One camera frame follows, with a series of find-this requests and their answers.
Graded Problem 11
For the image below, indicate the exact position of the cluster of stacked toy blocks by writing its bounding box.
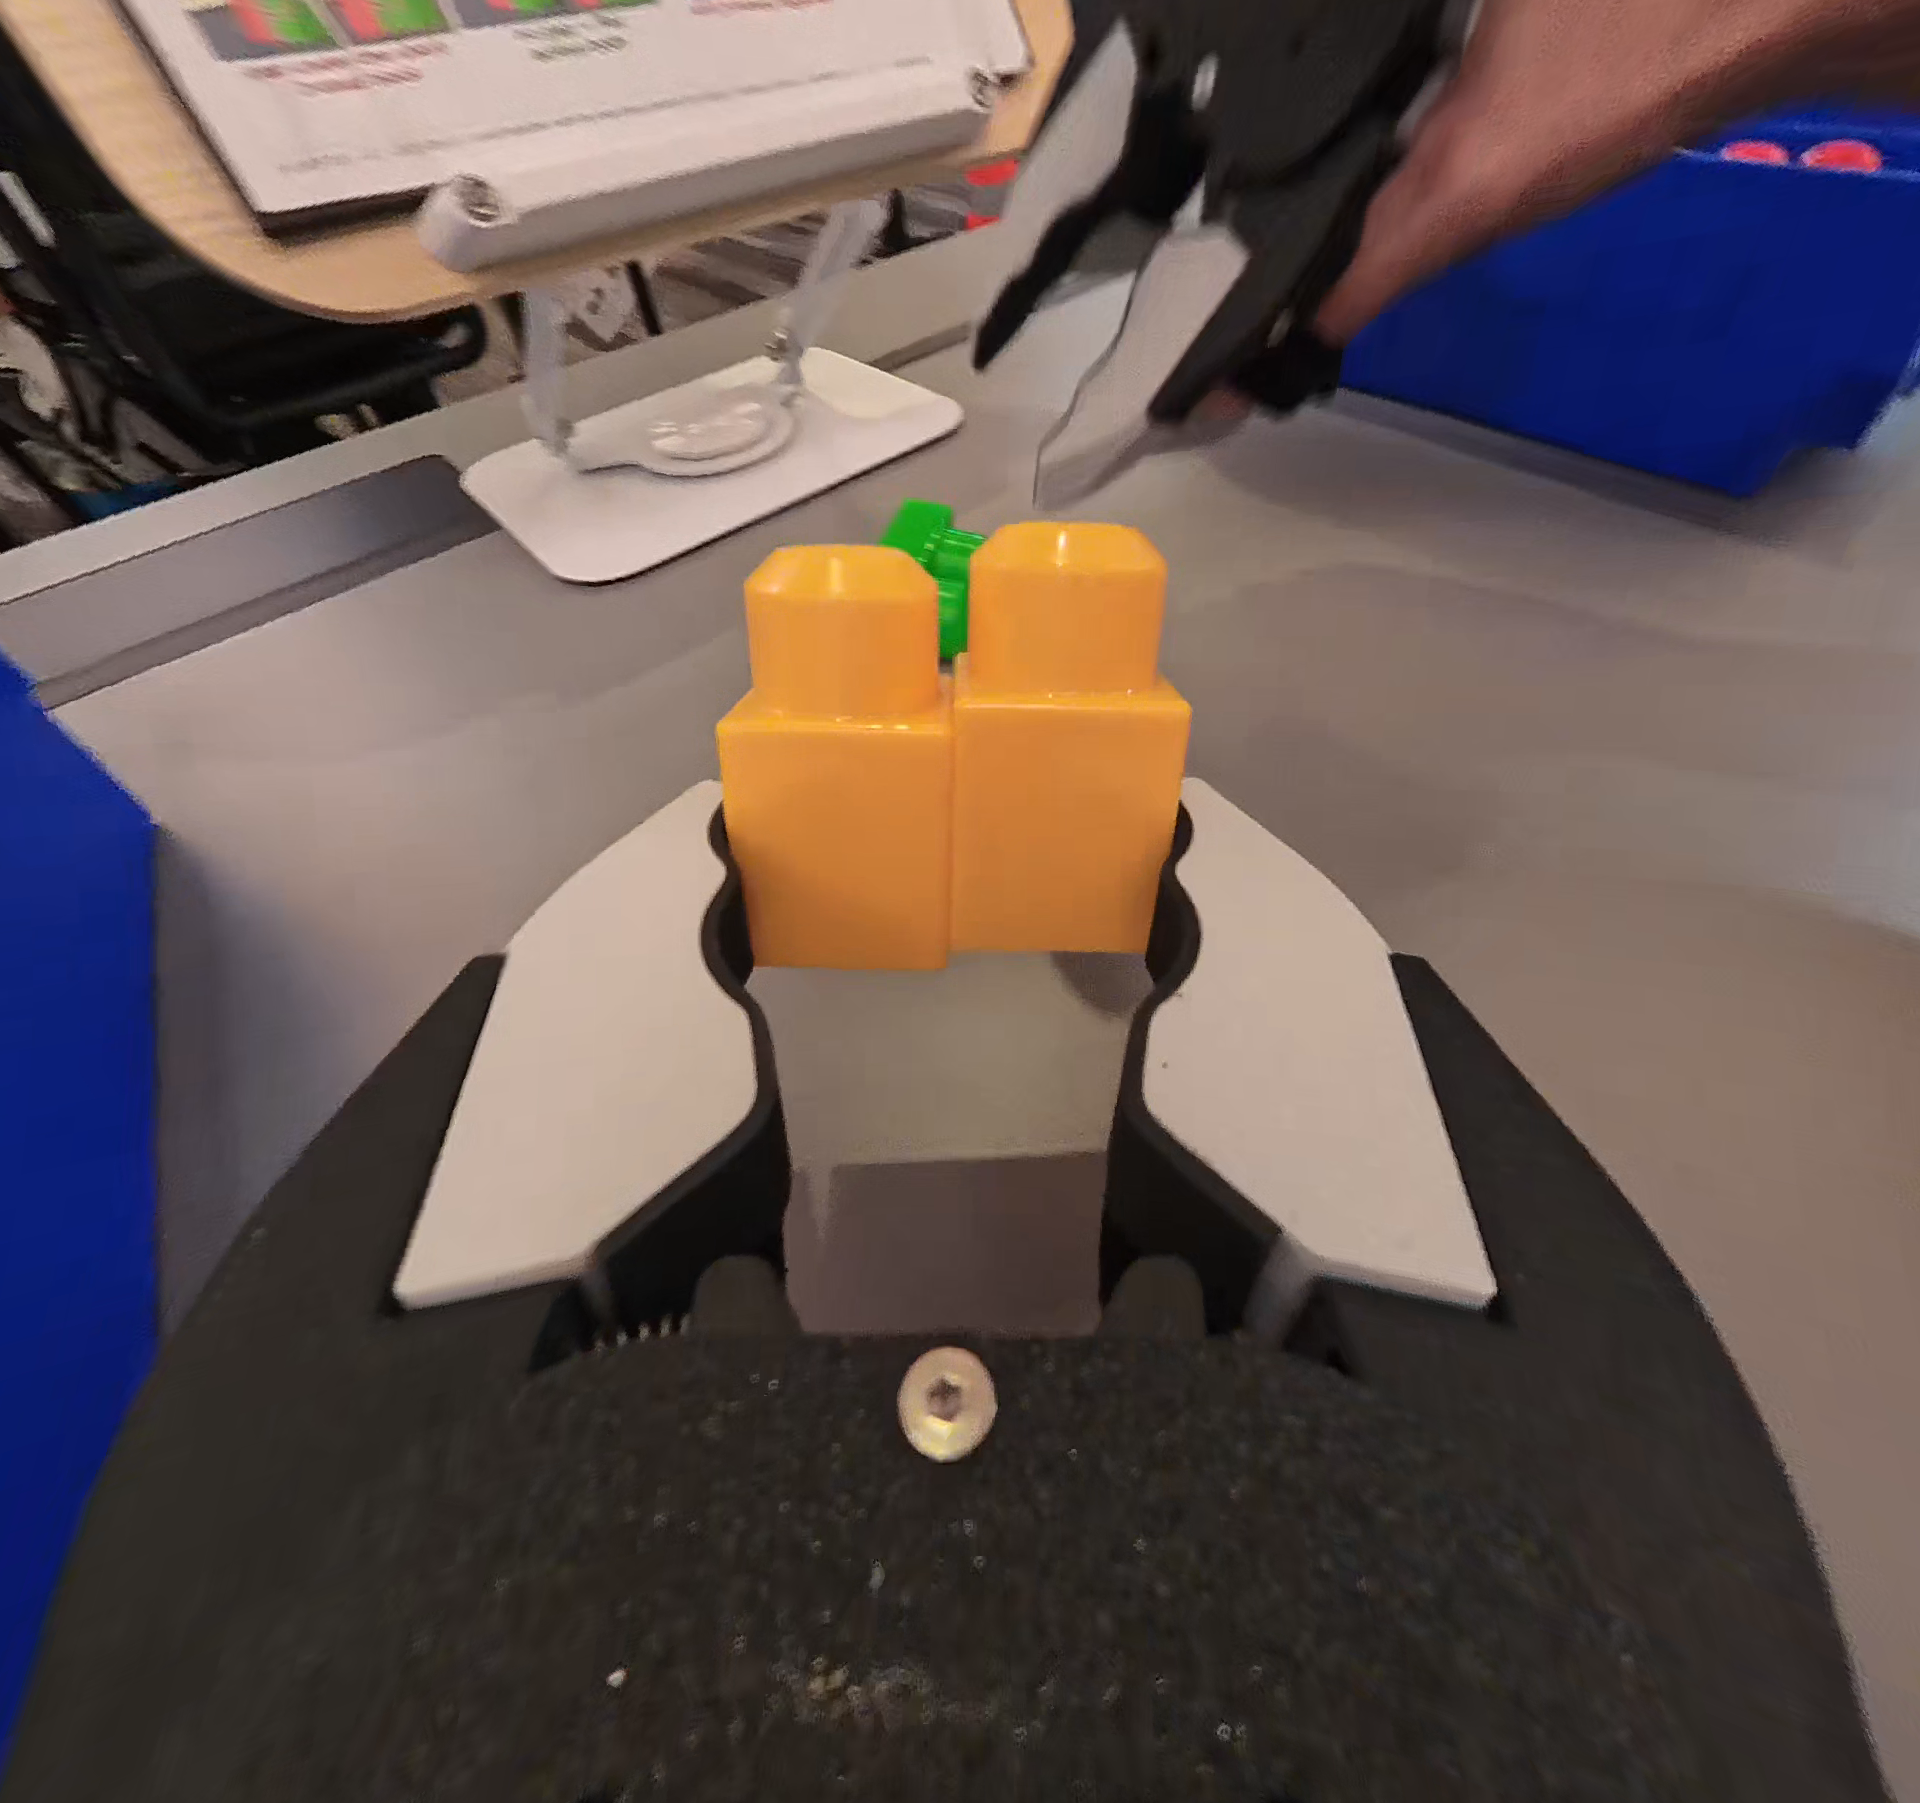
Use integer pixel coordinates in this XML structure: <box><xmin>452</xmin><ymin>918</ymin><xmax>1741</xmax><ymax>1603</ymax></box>
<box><xmin>1714</xmin><ymin>136</ymin><xmax>1881</xmax><ymax>180</ymax></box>

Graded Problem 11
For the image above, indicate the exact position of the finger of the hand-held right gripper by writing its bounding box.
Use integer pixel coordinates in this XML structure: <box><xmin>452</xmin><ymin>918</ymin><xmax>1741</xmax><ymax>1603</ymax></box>
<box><xmin>1029</xmin><ymin>225</ymin><xmax>1260</xmax><ymax>515</ymax></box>
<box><xmin>973</xmin><ymin>19</ymin><xmax>1145</xmax><ymax>375</ymax></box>

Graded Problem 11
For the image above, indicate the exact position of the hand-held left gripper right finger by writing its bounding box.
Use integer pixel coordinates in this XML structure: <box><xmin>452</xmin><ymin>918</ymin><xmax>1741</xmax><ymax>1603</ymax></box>
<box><xmin>1102</xmin><ymin>776</ymin><xmax>1503</xmax><ymax>1332</ymax></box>

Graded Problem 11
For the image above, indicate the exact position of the instruction sheet on stand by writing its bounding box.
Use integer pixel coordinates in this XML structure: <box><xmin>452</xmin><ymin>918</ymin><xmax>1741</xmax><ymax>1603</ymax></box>
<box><xmin>0</xmin><ymin>0</ymin><xmax>1076</xmax><ymax>323</ymax></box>

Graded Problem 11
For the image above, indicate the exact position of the blue plastic bin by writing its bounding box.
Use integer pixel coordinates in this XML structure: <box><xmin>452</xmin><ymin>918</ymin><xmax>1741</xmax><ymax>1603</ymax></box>
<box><xmin>1339</xmin><ymin>107</ymin><xmax>1920</xmax><ymax>500</ymax></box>
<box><xmin>0</xmin><ymin>654</ymin><xmax>164</xmax><ymax>1708</ymax></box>

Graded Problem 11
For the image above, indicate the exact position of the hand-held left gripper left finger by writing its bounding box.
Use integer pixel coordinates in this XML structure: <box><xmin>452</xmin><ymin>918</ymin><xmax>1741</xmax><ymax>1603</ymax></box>
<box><xmin>394</xmin><ymin>780</ymin><xmax>789</xmax><ymax>1332</ymax></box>

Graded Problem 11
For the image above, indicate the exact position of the green two-stud block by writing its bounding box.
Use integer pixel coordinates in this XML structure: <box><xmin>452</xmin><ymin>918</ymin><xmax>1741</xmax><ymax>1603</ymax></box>
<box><xmin>878</xmin><ymin>499</ymin><xmax>987</xmax><ymax>664</ymax></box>

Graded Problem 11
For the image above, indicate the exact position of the person's right hand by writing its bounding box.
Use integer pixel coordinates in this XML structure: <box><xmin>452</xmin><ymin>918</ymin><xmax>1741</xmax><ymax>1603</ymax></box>
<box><xmin>1312</xmin><ymin>0</ymin><xmax>1741</xmax><ymax>353</ymax></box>

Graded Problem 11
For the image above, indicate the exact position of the grey desk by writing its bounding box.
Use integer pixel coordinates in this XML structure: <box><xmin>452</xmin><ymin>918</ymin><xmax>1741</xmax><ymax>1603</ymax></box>
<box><xmin>0</xmin><ymin>318</ymin><xmax>1920</xmax><ymax>1685</ymax></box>

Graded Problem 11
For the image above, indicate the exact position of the clear framed instruction sheet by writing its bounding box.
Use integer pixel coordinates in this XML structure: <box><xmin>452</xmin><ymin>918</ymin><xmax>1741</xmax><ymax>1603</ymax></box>
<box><xmin>46</xmin><ymin>0</ymin><xmax>1041</xmax><ymax>279</ymax></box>

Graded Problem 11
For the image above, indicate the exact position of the orange single-stud block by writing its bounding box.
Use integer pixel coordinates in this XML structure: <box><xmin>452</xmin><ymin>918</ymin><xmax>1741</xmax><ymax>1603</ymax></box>
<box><xmin>718</xmin><ymin>547</ymin><xmax>959</xmax><ymax>967</ymax></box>
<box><xmin>949</xmin><ymin>520</ymin><xmax>1195</xmax><ymax>958</ymax></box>

